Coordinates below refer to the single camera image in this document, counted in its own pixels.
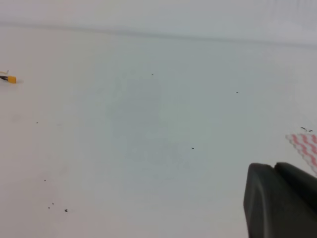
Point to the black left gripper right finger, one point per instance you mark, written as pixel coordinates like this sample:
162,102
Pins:
301,182

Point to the yellow connector with wires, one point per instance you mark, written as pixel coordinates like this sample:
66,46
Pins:
6,77

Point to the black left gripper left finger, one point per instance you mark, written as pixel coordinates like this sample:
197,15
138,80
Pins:
272,209

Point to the pink white wavy towel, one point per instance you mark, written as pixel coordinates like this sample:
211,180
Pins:
306,145

